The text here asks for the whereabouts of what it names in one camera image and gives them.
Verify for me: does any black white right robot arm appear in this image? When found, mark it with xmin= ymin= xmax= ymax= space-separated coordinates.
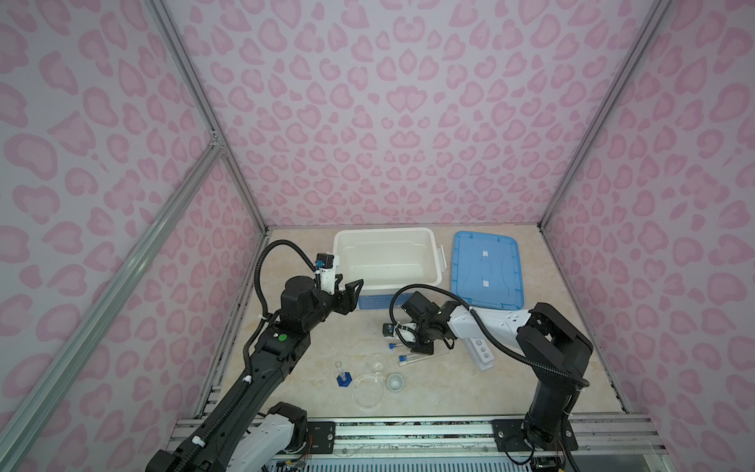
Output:
xmin=389 ymin=291 xmax=594 ymax=450

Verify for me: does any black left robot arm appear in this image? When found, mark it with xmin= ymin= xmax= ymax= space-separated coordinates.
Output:
xmin=145 ymin=275 xmax=364 ymax=471

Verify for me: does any diagonal aluminium frame bar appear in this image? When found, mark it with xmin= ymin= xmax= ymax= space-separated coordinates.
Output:
xmin=1 ymin=144 xmax=222 ymax=470

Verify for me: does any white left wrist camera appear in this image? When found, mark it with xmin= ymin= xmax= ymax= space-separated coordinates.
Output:
xmin=315 ymin=253 xmax=343 ymax=295

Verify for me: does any clear glass petri dish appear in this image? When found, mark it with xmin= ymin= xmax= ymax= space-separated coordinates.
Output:
xmin=352 ymin=374 xmax=385 ymax=410

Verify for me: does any white test tube rack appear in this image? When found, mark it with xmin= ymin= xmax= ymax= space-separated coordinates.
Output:
xmin=462 ymin=337 xmax=495 ymax=372

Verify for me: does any white plastic storage bin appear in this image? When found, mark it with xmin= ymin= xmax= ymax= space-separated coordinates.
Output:
xmin=333 ymin=227 xmax=447 ymax=310

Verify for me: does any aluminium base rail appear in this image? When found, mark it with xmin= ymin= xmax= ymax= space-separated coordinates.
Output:
xmin=164 ymin=414 xmax=674 ymax=472

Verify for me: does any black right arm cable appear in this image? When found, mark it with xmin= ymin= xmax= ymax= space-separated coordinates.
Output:
xmin=388 ymin=283 xmax=591 ymax=389

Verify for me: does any blue plastic bin lid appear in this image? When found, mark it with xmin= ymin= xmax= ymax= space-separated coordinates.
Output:
xmin=450 ymin=231 xmax=525 ymax=311

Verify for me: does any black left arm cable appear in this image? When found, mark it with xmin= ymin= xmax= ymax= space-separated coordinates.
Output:
xmin=252 ymin=238 xmax=320 ymax=320

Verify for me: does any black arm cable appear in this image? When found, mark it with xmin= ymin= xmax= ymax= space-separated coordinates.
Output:
xmin=388 ymin=283 xmax=591 ymax=389
xmin=252 ymin=238 xmax=320 ymax=320

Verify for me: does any small cylinder blue hexagonal base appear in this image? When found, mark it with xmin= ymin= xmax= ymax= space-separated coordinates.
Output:
xmin=334 ymin=361 xmax=353 ymax=387

